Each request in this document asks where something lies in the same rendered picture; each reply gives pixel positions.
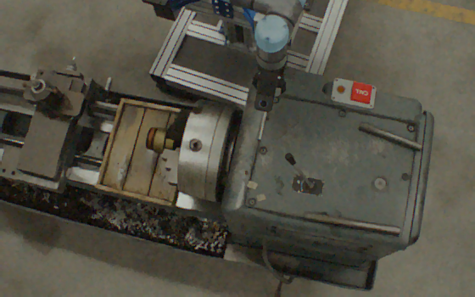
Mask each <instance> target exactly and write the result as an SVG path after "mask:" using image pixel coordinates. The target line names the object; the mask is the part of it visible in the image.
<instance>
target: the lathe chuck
mask: <svg viewBox="0 0 475 297"><path fill-rule="evenodd" d="M226 105H227V104H219V103H215V102H211V101H207V100H203V99H199V100H198V102H197V103H196V104H195V105H194V107H202V109H203V110H202V111H201V113H200V114H197V115H195V114H194V112H191V113H190V115H189V117H188V120H187V124H186V127H185V129H184V133H183V136H182V142H181V150H180V155H179V161H178V167H177V188H178V190H179V191H185V193H182V192H180V194H183V195H188V196H193V197H197V198H201V199H206V198H205V179H206V172H207V167H208V162H209V157H210V149H211V146H212V143H213V139H214V132H215V128H216V125H217V122H218V120H219V117H220V114H221V111H222V110H223V109H224V107H225V106H226ZM195 139H197V140H199V141H200V142H201V144H202V146H201V148H200V149H199V150H194V149H192V148H191V142H192V141H193V140H195ZM186 193H187V194H186Z"/></svg>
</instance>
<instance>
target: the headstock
mask: <svg viewBox="0 0 475 297"><path fill-rule="evenodd" d="M284 81H285V82H286V83H287V88H286V91H285V92H284V94H283V95H278V96H275V97H274V102H273V106H272V110H271V119H270V120H267V121H266V122H265V128H264V131H263V135H262V139H261V141H258V140H257V137H258V133H259V129H260V123H261V120H262V115H263V112H264V111H262V110H257V109H254V101H255V95H256V91H257V90H256V89H255V88H254V86H253V85H252V79H251V83H250V87H249V93H248V97H247V100H246V104H245V107H244V110H243V117H242V120H241V124H240V127H239V130H238V134H237V141H236V144H235V148H234V150H233V158H232V164H231V168H230V170H229V174H228V178H227V182H226V187H225V191H224V194H223V199H222V201H221V211H222V213H223V215H224V217H225V219H226V223H227V224H228V226H229V228H230V229H231V231H232V232H233V233H238V234H242V235H246V236H252V235H255V234H257V233H264V234H268V235H271V236H272V237H279V238H289V239H292V240H297V241H300V242H307V243H311V244H314V245H317V246H320V245H324V246H327V247H331V248H334V249H336V248H338V249H344V250H348V251H354V252H357V253H358V254H363V253H364V254H368V255H377V256H380V257H381V256H383V257H386V256H389V255H392V254H394V253H395V252H398V251H400V250H402V251H405V249H406V248H407V247H409V246H411V245H413V244H414V243H415V242H416V241H417V240H418V239H419V236H420V233H421V226H422V215H423V209H424V203H425V197H426V191H427V183H428V172H429V166H430V159H431V153H432V146H433V129H434V117H433V115H432V113H431V112H429V111H423V113H422V104H421V103H420V102H418V100H415V99H412V98H405V97H401V96H397V95H393V94H389V93H385V92H378V91H376V93H375V98H374V108H373V109H368V108H363V107H360V106H355V105H351V104H344V103H340V102H335V101H331V94H332V89H333V81H329V82H328V83H327V84H325V85H324V87H323V88H322V90H321V96H318V95H316V94H314V93H313V92H312V91H311V90H310V88H309V87H303V86H299V85H294V84H293V80H288V79H284ZM361 121H364V122H365V123H367V124H370V125H372V126H376V127H378V128H381V129H382V130H384V131H387V132H391V133H393V134H397V135H399V136H402V137H405V138H407V139H410V140H411V141H413V142H416V143H421V144H422V149H421V152H419V151H416V150H415V149H413V148H409V147H407V146H405V145H403V144H398V143H395V142H393V141H391V140H388V139H387V138H384V137H380V136H378V135H377V134H374V133H370V132H366V131H364V130H361V129H359V125H360V122H361ZM287 153H290V154H291V155H292V156H293V157H294V159H295V161H296V164H297V165H298V166H299V168H300V170H301V171H302V172H303V174H304V175H305V177H306V178H308V180H309V181H314V182H315V183H316V185H317V190H316V191H315V192H312V193H309V192H308V191H306V190H305V184H306V182H305V180H304V179H303V178H302V177H301V176H300V174H299V172H298V171H297V170H296V168H295V167H294V166H293V165H290V164H289V163H288V161H287V160H286V159H285V155H286V154H287ZM244 171H249V174H248V175H245V173H244ZM248 181H251V182H254V183H256V184H257V185H258V186H257V185H256V186H257V187H256V189H253V188H250V187H247V185H248V184H249V182H248ZM260 194H265V196H266V197H265V198H266V199H263V200H260V201H258V199H257V197H256V196H257V195H260ZM305 212H309V213H317V214H323V215H326V216H338V217H342V218H347V219H350V220H359V221H366V222H374V223H378V224H383V225H390V226H394V227H401V230H400V234H397V235H396V234H392V233H381V232H377V231H373V230H365V229H361V228H358V227H354V228H352V227H346V226H341V225H333V224H329V223H325V222H321V221H309V220H305V219H304V214H305Z"/></svg>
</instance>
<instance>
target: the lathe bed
mask: <svg viewBox="0 0 475 297"><path fill-rule="evenodd" d="M24 91H25V87H21V86H17V85H14V84H7V83H3V82H0V115H1V116H0V152H1V153H0V165H1V163H2V155H3V151H4V149H6V148H7V147H8V146H14V147H17V148H21V149H22V147H23V144H24V143H25V136H26V135H27V134H26V135H25V134H24V132H23V130H24V131H25V133H27V132H28V129H29V126H30V123H31V122H30V121H31V120H32V116H33V113H34V112H35V109H36V108H34V104H30V103H29V102H28V101H27V100H26V101H25V100H24V99H22V98H24V96H23V95H24ZM5 95H6V96H5ZM10 100H11V101H10ZM15 100H18V101H15ZM24 101H25V102H24ZM20 102H21V103H20ZM18 106H19V107H18ZM113 106H114V107H113ZM11 107H12V108H11ZM118 108H119V105H115V104H108V103H104V102H97V101H95V102H94V103H93V104H91V114H87V116H86V119H85V121H84V126H83V128H82V130H83V132H81V135H80V138H79V143H78V144H77V146H78V147H76V150H75V153H74V159H73V162H72V164H71V165H72V166H71V169H70V175H69V178H68V179H67V180H66V181H67V183H66V184H67V185H70V186H74V187H78V188H83V189H87V190H90V191H93V192H97V193H103V194H106V195H110V196H113V197H117V198H120V199H126V200H130V201H134V202H138V203H141V204H145V205H152V206H154V207H159V208H162V209H166V210H172V211H176V212H179V213H183V214H187V215H190V216H197V217H201V218H204V219H208V220H212V221H218V222H222V223H226V219H225V217H224V215H223V213H222V211H221V201H222V199H223V194H224V193H223V194H222V196H221V199H220V200H219V201H217V202H215V201H212V200H207V199H201V198H197V197H193V196H188V195H183V194H180V191H179V190H178V192H177V195H176V200H175V206H174V207H170V206H167V205H161V204H157V203H153V202H150V201H144V200H141V199H134V198H131V197H127V196H124V195H120V194H117V193H111V192H107V191H104V190H100V189H98V188H95V186H96V183H97V178H98V175H97V174H99V171H100V168H101V166H102V163H101V162H103V157H104V155H105V152H106V150H107V145H108V142H109V136H110V133H111V131H112V128H113V125H114V122H113V121H112V120H115V116H116V113H117V110H118ZM18 109H19V110H18ZM17 111H18V112H17ZM93 113H94V114H93ZM93 115H94V116H95V115H96V116H95V117H93ZM100 116H101V118H100ZM111 116H114V117H111ZM104 117H105V118H104ZM94 118H95V120H94ZM100 119H101V120H100ZM95 121H96V122H95ZM101 121H102V122H101ZM16 122H17V123H19V122H20V123H19V124H17V123H16ZM87 122H88V123H87ZM14 123H15V124H14ZM89 123H90V124H91V125H90V124H89ZM107 124H108V125H107ZM14 125H15V126H16V129H15V128H14V127H13V126H14ZM18 125H20V126H18ZM23 125H25V126H23ZM110 127H111V129H110ZM21 128H22V131H21V130H19V129H21ZM95 128H96V129H95ZM101 128H102V129H101ZM109 129H110V130H109ZM11 132H13V133H11ZM16 132H17V133H18V134H17V133H16ZM84 133H85V134H84ZM105 133H106V134H105ZM92 134H94V135H95V136H94V135H93V136H91V135H92ZM9 135H10V136H9ZM104 135H105V136H104ZM88 138H89V142H90V143H89V142H87V139H88ZM95 140H96V142H94V141H95ZM101 140H102V141H101ZM84 144H85V145H84ZM99 144H101V145H99ZM1 145H2V146H1ZM93 145H94V146H93ZM97 146H98V149H97ZM84 149H85V151H84ZM95 149H96V151H95ZM100 150H101V151H102V152H101V151H100ZM80 151H81V152H80ZM87 151H88V152H87ZM98 151H100V152H98ZM83 152H84V154H83ZM93 152H95V153H94V154H93ZM1 154H2V155H1ZM100 154H101V157H100V156H99V155H100ZM95 155H96V157H95ZM77 156H78V157H77ZM100 161H101V162H100ZM79 163H80V164H79ZM77 166H78V167H79V168H77ZM78 169H80V170H78ZM94 169H97V170H94ZM73 172H75V173H74V174H73ZM82 172H83V173H82ZM90 172H91V173H90ZM93 172H94V173H96V174H95V175H94V174H93ZM88 174H89V175H88ZM93 175H94V176H93ZM86 178H88V179H86ZM95 178H96V179H95ZM81 180H82V181H81ZM182 196H183V197H182ZM178 197H179V198H178ZM177 199H178V200H177ZM182 199H183V200H182ZM182 201H183V202H182Z"/></svg>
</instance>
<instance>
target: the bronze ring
mask: <svg viewBox="0 0 475 297"><path fill-rule="evenodd" d="M166 131H167V129H164V128H158V129H157V128H155V127H151V128H150V129H149V131H148V134H147V137H146V148H147V149H150V150H154V152H156V153H160V154H163V152H164V149H169V150H174V151H176V147H177V145H178V141H177V140H172V139H168V138H166Z"/></svg>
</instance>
